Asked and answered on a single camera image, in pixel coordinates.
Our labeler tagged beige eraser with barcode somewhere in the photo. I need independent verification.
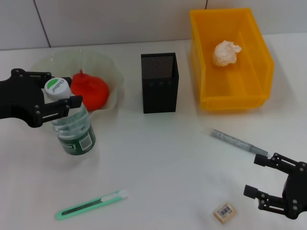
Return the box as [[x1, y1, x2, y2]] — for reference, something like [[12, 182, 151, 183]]
[[213, 201, 237, 225]]

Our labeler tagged yellow plastic storage bin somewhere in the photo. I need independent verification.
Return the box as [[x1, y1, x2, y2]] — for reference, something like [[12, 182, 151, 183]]
[[189, 8, 275, 111]]

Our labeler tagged white paper ball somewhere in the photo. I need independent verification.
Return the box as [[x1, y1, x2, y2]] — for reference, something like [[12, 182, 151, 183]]
[[213, 40, 242, 68]]

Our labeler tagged wavy clear glass fruit plate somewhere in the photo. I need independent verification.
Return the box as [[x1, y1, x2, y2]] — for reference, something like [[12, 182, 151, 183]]
[[30, 49, 125, 116]]

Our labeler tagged mint green utility knife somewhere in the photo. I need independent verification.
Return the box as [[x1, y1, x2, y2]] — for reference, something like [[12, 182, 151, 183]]
[[54, 189, 129, 221]]

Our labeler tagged orange-red toy orange fruit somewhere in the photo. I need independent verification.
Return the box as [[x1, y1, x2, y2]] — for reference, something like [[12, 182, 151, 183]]
[[70, 69, 110, 111]]

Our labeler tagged clear green-label water bottle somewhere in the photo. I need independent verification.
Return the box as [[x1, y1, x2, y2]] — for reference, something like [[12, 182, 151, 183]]
[[44, 76, 96, 156]]

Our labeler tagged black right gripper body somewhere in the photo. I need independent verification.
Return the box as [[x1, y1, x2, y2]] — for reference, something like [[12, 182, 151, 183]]
[[282, 162, 307, 220]]

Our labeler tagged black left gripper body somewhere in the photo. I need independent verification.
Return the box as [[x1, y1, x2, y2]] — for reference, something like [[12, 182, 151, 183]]
[[0, 69, 48, 128]]

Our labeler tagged grey glitter pen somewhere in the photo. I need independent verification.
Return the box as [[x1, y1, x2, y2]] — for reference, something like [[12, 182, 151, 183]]
[[210, 128, 269, 156]]

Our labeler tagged black mesh pen holder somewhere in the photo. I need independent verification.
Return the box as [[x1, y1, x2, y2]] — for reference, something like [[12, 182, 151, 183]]
[[141, 52, 180, 114]]

